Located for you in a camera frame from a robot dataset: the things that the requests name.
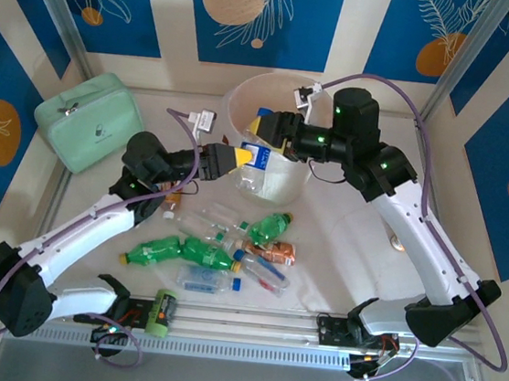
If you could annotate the green bottle yellow cap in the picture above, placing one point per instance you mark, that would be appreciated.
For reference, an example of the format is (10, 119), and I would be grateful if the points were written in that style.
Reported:
(208, 252)
(155, 250)

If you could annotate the clear bottle green cap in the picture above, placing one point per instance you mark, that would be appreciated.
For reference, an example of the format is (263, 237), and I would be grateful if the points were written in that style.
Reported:
(217, 214)
(199, 230)

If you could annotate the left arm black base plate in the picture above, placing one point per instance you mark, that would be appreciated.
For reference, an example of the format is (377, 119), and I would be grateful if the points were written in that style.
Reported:
(140, 324)

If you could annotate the white bin with liner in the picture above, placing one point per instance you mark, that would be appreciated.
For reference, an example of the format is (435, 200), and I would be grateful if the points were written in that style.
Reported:
(290, 178)

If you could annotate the aluminium frame post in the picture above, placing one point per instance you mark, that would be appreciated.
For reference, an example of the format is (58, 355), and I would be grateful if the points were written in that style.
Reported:
(468, 54)
(58, 7)

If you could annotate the mint green zip pouch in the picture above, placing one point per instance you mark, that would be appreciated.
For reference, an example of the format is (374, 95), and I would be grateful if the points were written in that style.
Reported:
(87, 121)

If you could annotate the aluminium front rail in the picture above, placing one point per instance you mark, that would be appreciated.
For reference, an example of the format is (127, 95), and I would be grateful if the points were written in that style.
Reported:
(244, 322)

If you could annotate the orange drink bottle white cap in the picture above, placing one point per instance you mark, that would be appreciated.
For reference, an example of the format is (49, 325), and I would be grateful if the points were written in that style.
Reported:
(171, 199)

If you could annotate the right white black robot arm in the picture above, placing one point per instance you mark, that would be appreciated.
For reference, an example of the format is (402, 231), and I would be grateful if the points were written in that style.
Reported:
(414, 245)

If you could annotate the clear bottle pale blue label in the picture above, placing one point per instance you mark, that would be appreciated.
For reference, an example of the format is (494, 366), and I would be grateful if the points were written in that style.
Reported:
(203, 279)

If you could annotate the crushed bottle orange brown label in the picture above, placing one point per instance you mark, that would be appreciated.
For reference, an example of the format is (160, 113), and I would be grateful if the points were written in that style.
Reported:
(277, 251)

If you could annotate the clear bottle round-logo blue label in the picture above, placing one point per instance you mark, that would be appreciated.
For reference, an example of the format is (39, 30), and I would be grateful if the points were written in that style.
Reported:
(251, 178)

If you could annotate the clear bottle red blue print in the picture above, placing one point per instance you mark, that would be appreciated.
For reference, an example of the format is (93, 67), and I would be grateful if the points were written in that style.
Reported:
(268, 275)

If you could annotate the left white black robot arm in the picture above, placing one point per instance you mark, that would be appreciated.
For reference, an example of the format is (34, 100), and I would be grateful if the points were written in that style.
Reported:
(85, 226)

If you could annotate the green lidded canister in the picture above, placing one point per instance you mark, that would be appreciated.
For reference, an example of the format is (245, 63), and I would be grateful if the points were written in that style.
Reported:
(162, 311)

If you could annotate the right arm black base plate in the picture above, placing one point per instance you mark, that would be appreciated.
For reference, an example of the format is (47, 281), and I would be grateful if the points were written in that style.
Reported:
(332, 330)

